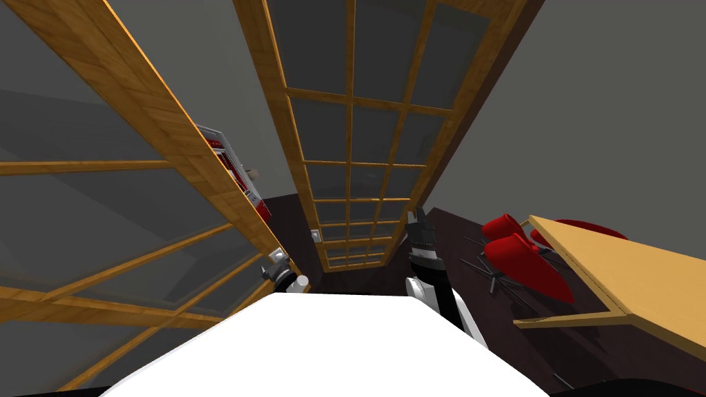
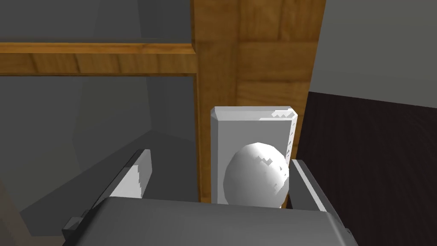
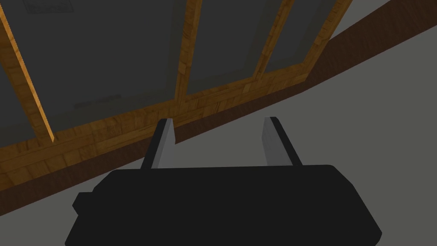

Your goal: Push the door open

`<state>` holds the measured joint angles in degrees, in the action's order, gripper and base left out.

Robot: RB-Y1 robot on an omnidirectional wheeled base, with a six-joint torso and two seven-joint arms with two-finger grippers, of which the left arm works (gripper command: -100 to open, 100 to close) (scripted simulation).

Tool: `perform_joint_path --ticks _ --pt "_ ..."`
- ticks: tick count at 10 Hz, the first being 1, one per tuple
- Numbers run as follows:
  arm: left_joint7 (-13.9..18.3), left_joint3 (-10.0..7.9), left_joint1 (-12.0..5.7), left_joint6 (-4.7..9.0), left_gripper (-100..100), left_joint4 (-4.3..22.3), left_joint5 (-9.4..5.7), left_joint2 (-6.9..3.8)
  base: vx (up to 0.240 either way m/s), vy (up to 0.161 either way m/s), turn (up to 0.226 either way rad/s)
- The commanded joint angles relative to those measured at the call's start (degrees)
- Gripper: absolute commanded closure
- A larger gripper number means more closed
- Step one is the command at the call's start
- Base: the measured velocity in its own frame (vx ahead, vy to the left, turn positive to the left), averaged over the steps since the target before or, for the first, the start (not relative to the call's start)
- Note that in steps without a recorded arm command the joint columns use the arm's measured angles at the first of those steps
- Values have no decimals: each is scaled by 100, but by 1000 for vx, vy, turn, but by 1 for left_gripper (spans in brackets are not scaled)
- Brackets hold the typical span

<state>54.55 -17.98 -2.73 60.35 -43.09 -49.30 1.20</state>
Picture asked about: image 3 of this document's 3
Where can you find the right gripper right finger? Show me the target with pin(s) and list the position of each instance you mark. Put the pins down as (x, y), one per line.
(276, 150)

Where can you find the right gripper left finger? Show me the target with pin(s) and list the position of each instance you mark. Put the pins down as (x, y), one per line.
(163, 150)

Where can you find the wooden cupboard with brown base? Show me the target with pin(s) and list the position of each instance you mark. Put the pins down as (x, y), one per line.
(119, 127)

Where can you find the grey cupboard door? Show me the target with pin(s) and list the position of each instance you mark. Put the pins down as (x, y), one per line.
(300, 30)
(225, 41)
(13, 116)
(102, 51)

